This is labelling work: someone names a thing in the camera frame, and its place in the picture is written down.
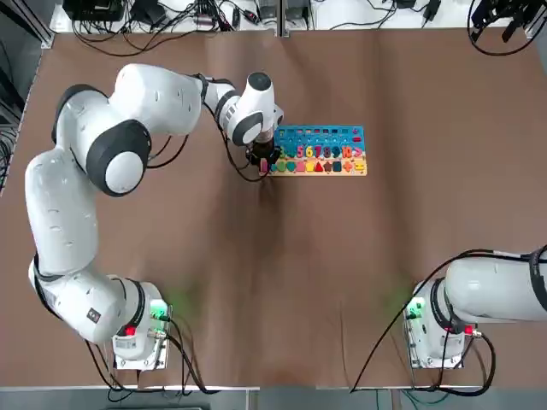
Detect aluminium post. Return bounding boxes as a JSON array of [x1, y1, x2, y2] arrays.
[[276, 0, 292, 39]]

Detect aluminium frame bar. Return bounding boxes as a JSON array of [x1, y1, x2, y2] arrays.
[[525, 19, 547, 42], [40, 0, 56, 48]]

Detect black power supply box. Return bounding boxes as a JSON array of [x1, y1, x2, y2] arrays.
[[259, 0, 312, 21]]

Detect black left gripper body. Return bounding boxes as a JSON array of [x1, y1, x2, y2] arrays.
[[249, 142, 278, 162]]

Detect black base cable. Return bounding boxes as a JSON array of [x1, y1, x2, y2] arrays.
[[168, 318, 221, 396], [435, 328, 497, 392]]

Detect black dock box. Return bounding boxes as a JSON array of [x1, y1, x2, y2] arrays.
[[62, 0, 127, 22]]

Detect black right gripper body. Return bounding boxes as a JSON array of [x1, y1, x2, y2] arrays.
[[485, 0, 539, 26]]

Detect colourful wooden toy board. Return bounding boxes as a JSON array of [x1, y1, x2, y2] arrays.
[[267, 126, 368, 177]]

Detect black table cables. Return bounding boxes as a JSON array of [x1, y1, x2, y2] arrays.
[[71, 20, 149, 57]]

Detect black monitor stand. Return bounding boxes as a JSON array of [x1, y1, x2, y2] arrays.
[[127, 0, 168, 26]]

